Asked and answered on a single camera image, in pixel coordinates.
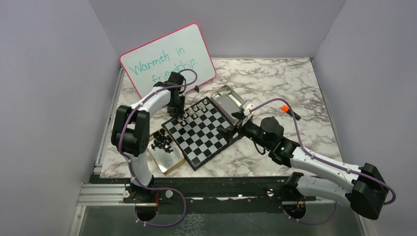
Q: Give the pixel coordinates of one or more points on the aluminium rail frame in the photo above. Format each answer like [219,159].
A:
[323,218]

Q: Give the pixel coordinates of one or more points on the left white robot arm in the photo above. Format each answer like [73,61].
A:
[131,129]

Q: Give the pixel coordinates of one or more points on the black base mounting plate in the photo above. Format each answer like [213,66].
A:
[175,195]

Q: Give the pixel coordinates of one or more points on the pink framed whiteboard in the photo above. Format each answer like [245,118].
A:
[154,61]

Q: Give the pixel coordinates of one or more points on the gold tin with black pieces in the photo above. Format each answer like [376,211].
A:
[166,162]

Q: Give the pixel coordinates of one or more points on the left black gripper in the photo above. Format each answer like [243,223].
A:
[179,112]

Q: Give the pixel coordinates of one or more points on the pile of white chess pieces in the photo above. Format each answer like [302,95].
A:
[223,93]

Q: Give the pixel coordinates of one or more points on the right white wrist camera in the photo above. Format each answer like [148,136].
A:
[247,107]

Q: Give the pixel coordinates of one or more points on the black white chessboard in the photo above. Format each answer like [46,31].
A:
[198,140]

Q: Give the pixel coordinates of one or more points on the silver tin with white pieces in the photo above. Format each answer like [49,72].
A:
[227,104]

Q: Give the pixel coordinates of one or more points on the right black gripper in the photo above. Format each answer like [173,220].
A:
[230,132]

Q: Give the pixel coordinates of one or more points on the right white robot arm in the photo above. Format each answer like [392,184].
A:
[361,187]

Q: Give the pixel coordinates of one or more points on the pile of black chess pieces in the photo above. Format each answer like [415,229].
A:
[161,140]

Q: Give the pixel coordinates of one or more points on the black marker orange cap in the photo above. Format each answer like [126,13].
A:
[287,110]

